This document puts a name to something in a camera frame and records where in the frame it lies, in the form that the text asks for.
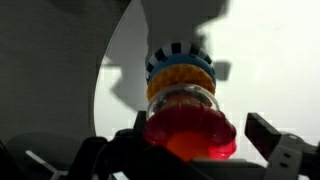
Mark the orange stacking pole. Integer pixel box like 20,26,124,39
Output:
166,131,210,161

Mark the clear plastic ring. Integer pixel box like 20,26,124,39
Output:
146,82,221,118

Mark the black and white striped ring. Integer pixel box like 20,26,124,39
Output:
145,40,214,74

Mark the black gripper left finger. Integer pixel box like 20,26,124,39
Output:
133,111,146,132

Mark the blue ring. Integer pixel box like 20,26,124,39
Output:
145,53,217,85

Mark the orange textured ring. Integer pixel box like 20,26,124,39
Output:
146,63,216,101

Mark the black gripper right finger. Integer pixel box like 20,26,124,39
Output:
245,113,281,160

